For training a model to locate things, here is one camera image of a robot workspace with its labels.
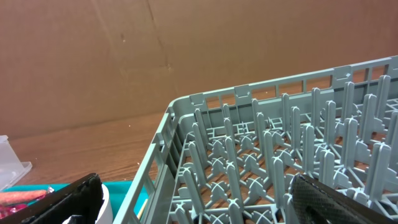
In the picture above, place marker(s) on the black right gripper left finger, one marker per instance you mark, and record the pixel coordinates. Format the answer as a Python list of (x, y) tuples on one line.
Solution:
[(80, 200)]

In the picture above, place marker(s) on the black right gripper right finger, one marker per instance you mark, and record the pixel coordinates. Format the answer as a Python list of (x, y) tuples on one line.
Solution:
[(315, 202)]

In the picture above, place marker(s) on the wooden chopstick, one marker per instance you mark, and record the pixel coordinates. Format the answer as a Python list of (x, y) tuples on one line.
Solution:
[(141, 211)]

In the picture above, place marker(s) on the grey dishwasher rack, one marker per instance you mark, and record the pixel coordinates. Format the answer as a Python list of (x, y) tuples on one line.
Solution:
[(229, 155)]

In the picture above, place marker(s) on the teal plastic tray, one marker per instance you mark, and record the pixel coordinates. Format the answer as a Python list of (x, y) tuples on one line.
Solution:
[(117, 193)]

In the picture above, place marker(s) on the red snack wrapper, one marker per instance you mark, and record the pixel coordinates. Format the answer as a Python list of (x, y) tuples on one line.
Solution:
[(11, 209)]

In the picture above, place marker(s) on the orange carrot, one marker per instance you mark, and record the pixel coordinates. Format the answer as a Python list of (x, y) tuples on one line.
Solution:
[(11, 198)]

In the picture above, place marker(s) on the clear plastic bin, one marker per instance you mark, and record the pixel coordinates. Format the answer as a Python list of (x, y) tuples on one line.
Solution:
[(12, 169)]

